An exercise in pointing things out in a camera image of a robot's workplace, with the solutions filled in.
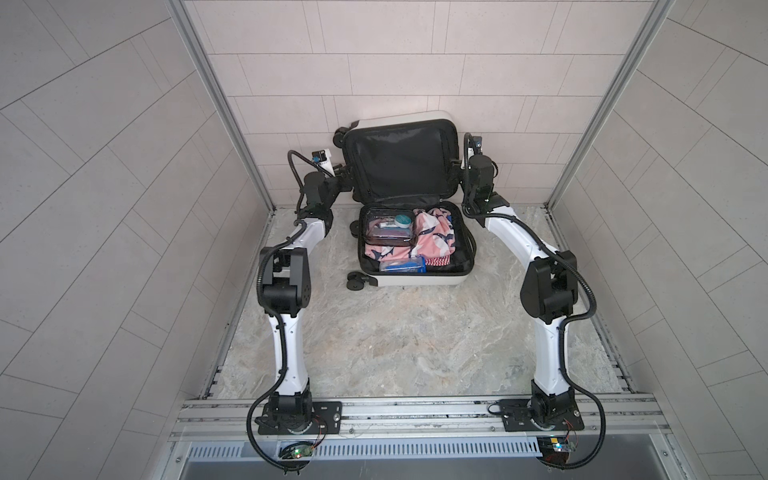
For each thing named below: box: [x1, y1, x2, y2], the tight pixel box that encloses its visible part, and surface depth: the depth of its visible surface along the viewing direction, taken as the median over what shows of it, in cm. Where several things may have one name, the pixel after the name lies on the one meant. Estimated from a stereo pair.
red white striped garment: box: [425, 255, 451, 266], surface depth 98 cm
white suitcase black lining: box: [334, 110, 477, 290], surface depth 96 cm
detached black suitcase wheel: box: [346, 271, 378, 291], surface depth 93 cm
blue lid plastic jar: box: [379, 254, 427, 273], surface depth 91 cm
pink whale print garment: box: [364, 208, 456, 261], surface depth 98 cm
